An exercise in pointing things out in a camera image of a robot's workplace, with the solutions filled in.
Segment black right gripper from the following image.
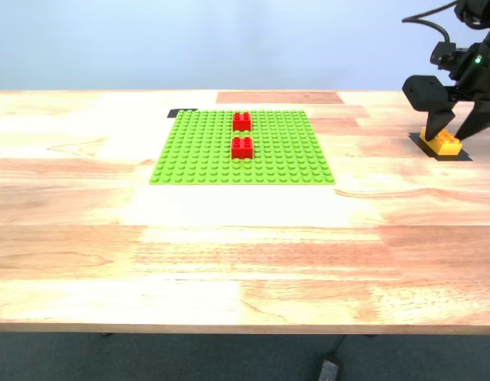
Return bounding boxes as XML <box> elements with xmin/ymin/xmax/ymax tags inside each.
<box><xmin>402</xmin><ymin>39</ymin><xmax>490</xmax><ymax>143</ymax></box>

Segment yellow rectangular brick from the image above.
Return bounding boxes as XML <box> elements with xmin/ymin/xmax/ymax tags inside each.
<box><xmin>419</xmin><ymin>126</ymin><xmax>464</xmax><ymax>156</ymax></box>

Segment red square brick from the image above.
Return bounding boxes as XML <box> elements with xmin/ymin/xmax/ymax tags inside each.
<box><xmin>231</xmin><ymin>137</ymin><xmax>255</xmax><ymax>160</ymax></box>
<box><xmin>232</xmin><ymin>112</ymin><xmax>253</xmax><ymax>133</ymax></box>

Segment green studded baseplate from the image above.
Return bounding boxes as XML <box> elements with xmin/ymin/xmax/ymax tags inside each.
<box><xmin>149</xmin><ymin>110</ymin><xmax>337</xmax><ymax>187</ymax></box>

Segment black rectangular tape outline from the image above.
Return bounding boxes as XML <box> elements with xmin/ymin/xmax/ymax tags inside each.
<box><xmin>407</xmin><ymin>133</ymin><xmax>474</xmax><ymax>163</ymax></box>

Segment grey power adapter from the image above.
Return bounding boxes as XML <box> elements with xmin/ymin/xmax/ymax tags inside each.
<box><xmin>318</xmin><ymin>359</ymin><xmax>340</xmax><ymax>381</ymax></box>

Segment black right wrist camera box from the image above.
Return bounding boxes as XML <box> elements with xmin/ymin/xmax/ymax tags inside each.
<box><xmin>429</xmin><ymin>40</ymin><xmax>457</xmax><ymax>71</ymax></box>

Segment black camera cable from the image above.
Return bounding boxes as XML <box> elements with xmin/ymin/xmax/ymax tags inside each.
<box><xmin>401</xmin><ymin>1</ymin><xmax>459</xmax><ymax>44</ymax></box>

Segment black floor cable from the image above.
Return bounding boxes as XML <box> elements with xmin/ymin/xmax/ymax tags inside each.
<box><xmin>327</xmin><ymin>335</ymin><xmax>345</xmax><ymax>362</ymax></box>

